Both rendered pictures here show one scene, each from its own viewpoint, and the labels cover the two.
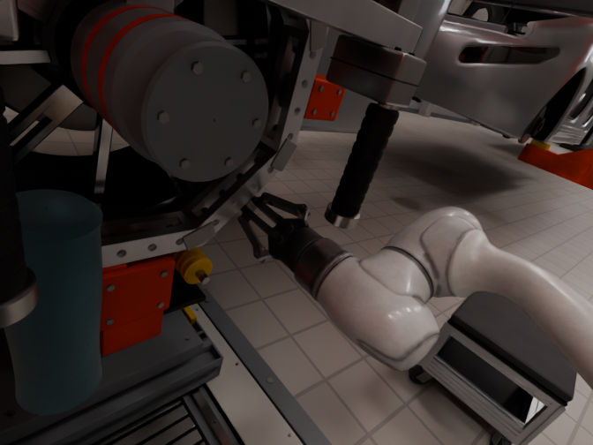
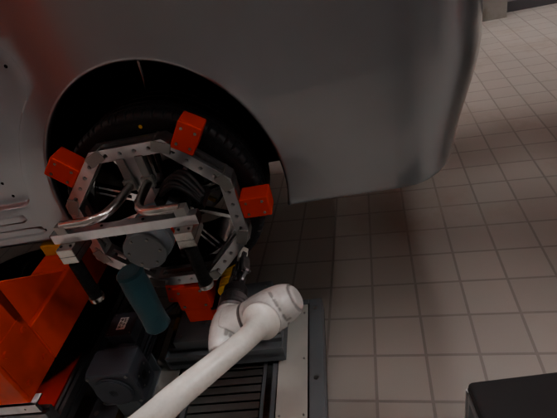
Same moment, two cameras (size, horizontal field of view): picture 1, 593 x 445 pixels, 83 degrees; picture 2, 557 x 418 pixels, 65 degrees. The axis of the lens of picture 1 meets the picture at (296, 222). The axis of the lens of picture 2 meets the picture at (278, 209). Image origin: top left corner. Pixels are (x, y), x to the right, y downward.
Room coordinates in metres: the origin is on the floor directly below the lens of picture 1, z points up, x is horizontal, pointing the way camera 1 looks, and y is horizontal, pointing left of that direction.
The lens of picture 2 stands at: (0.19, -1.01, 1.55)
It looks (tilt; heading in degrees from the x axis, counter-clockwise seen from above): 33 degrees down; 63
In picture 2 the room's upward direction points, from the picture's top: 15 degrees counter-clockwise
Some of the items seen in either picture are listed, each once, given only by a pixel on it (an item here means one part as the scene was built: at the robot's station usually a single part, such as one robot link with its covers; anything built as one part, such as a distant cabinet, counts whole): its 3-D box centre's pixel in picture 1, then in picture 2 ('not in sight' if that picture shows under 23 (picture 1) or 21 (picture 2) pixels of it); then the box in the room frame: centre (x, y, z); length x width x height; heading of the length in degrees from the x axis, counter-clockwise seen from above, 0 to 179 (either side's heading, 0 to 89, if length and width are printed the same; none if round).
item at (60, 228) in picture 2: not in sight; (92, 195); (0.26, 0.20, 1.03); 0.19 x 0.18 x 0.11; 51
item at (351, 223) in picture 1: (362, 165); (198, 264); (0.40, -0.05, 0.83); 0.04 x 0.04 x 0.16
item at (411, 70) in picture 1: (374, 70); (188, 229); (0.42, -0.03, 0.93); 0.09 x 0.05 x 0.05; 51
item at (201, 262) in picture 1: (170, 237); (230, 269); (0.57, 0.24, 0.51); 0.29 x 0.06 x 0.06; 51
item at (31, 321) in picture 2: not in sight; (46, 269); (0.02, 0.56, 0.69); 0.52 x 0.17 x 0.35; 51
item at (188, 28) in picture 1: (164, 86); (154, 230); (0.37, 0.18, 0.85); 0.21 x 0.14 x 0.14; 51
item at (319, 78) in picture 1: (312, 95); (256, 201); (0.66, 0.04, 0.85); 0.09 x 0.08 x 0.07; 141
